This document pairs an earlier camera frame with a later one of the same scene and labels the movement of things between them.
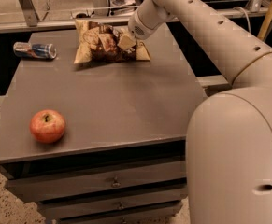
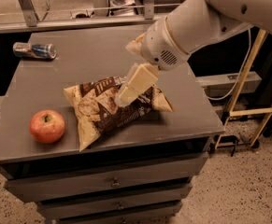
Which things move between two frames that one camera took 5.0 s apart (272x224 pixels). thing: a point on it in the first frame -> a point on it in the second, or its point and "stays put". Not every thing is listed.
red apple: (47, 126) stays put
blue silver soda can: (35, 50) stays put
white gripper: (137, 28) -> (159, 46)
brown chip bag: (97, 44) -> (97, 109)
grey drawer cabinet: (123, 156) stays put
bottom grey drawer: (162, 216) stays put
